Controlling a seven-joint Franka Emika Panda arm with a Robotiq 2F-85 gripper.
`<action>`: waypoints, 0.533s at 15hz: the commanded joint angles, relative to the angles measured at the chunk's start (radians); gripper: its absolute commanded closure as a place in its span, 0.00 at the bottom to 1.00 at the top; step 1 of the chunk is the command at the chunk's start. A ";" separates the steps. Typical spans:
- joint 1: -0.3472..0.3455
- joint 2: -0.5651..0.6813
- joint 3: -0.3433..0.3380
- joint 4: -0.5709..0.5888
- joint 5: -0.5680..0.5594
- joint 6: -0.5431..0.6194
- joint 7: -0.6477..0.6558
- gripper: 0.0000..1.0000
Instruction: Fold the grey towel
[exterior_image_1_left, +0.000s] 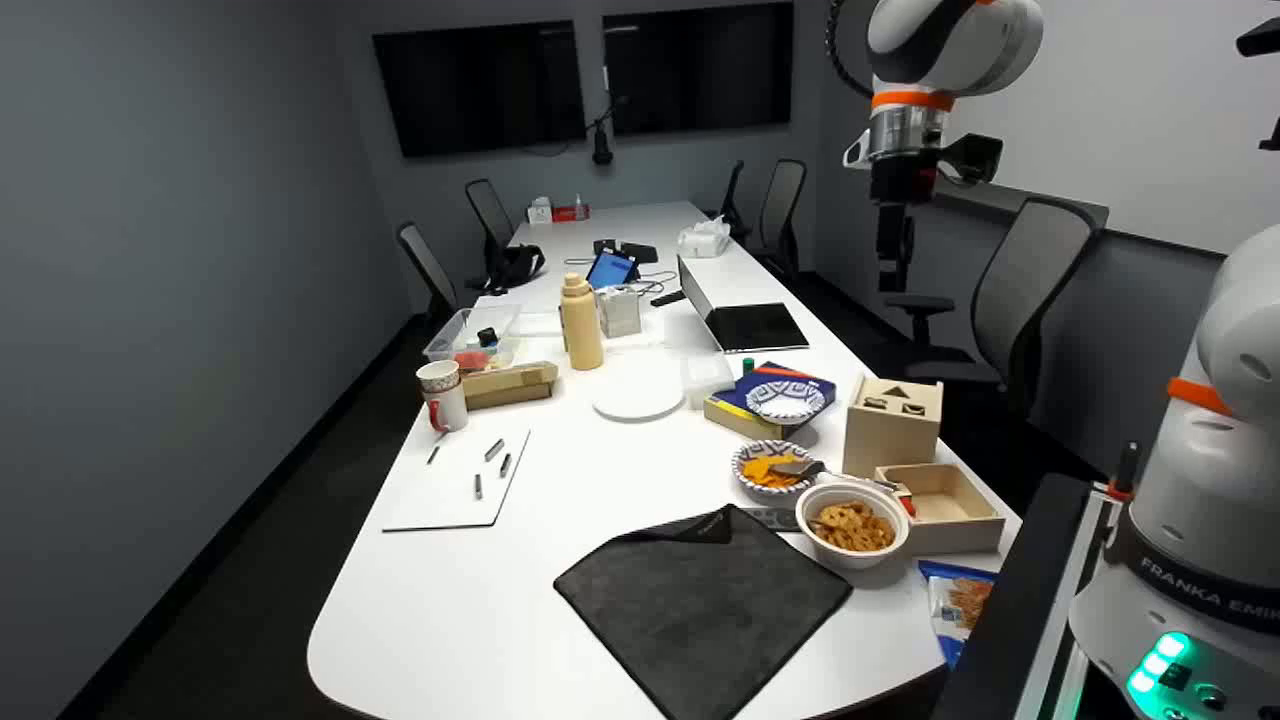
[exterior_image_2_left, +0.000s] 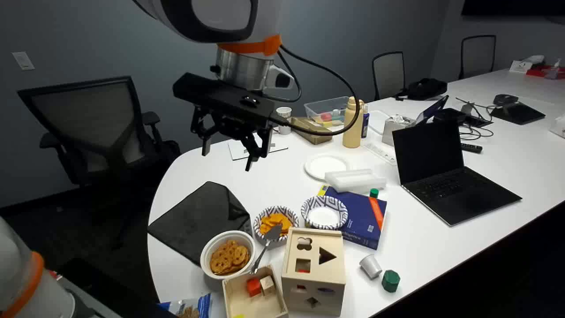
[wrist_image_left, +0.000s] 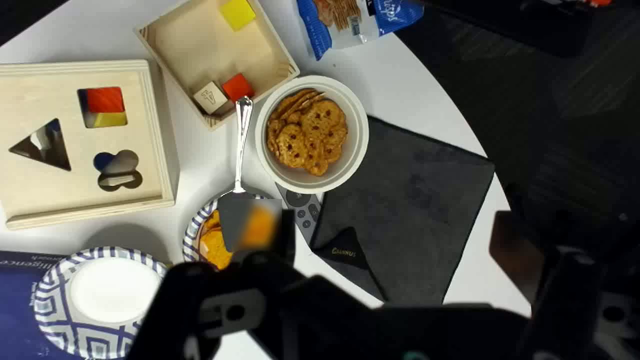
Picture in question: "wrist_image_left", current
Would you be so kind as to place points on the yellow block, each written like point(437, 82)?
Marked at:
point(237, 12)

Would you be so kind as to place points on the blue book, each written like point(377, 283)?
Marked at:
point(20, 336)

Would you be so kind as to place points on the red block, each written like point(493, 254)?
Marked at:
point(237, 86)

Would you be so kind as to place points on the patterned bowl with orange chips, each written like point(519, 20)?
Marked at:
point(205, 242)

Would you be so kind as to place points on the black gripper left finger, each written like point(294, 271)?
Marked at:
point(197, 305)

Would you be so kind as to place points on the blue snack bag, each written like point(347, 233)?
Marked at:
point(349, 23)

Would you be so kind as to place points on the grey remote control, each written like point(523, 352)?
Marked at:
point(306, 208)

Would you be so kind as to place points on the empty blue patterned paper bowl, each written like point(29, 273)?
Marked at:
point(92, 303)

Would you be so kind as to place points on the dark grey towel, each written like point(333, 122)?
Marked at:
point(400, 223)

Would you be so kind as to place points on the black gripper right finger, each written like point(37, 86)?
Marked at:
point(564, 314)

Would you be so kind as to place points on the silver cake server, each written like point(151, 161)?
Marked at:
point(237, 204)

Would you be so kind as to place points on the natural wooden block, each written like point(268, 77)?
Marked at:
point(210, 98)

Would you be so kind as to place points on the white bowl of pretzels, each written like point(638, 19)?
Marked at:
point(313, 134)

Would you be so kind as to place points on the wooden shape sorter box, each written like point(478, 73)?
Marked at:
point(56, 168)

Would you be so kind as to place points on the wooden tray lid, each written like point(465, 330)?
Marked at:
point(195, 44)

